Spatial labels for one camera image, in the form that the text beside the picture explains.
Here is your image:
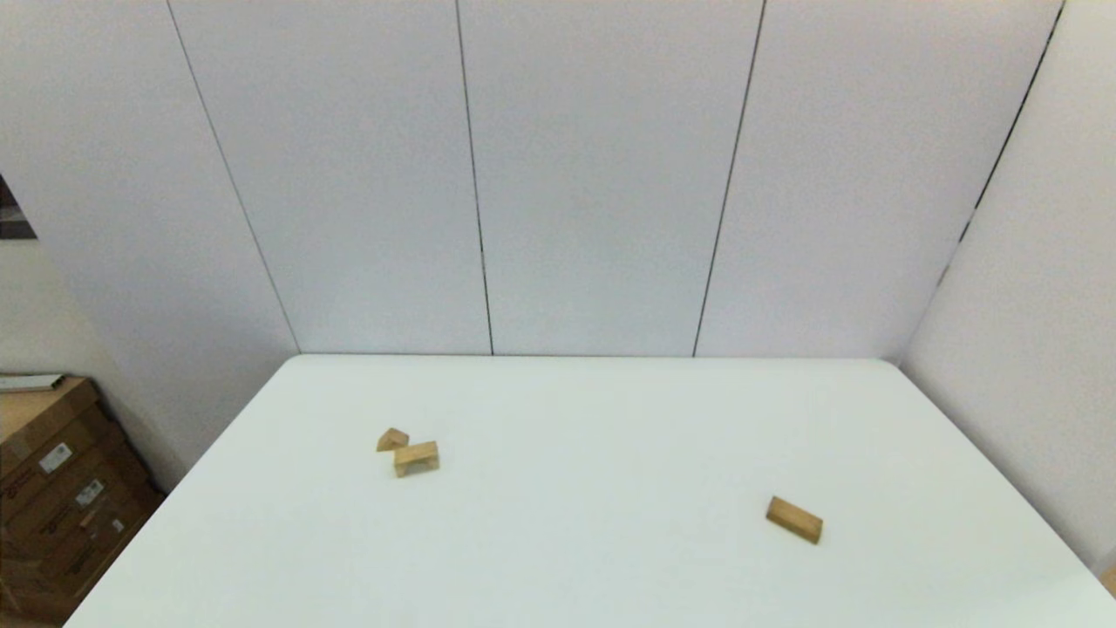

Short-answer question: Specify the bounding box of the arched wooden building block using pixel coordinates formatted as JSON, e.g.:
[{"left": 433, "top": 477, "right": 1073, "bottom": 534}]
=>
[{"left": 393, "top": 441, "right": 440, "bottom": 478}]

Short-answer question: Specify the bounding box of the rectangular wooden building block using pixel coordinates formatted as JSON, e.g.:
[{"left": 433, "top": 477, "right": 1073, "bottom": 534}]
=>
[{"left": 766, "top": 495, "right": 824, "bottom": 545}]

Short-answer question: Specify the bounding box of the large cardboard box with labels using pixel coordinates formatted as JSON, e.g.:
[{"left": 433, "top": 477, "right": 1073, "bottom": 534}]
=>
[{"left": 0, "top": 377, "right": 167, "bottom": 603}]

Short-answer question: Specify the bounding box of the small plain cardboard box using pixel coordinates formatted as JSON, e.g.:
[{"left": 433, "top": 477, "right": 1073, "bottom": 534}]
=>
[{"left": 0, "top": 532, "right": 75, "bottom": 625}]

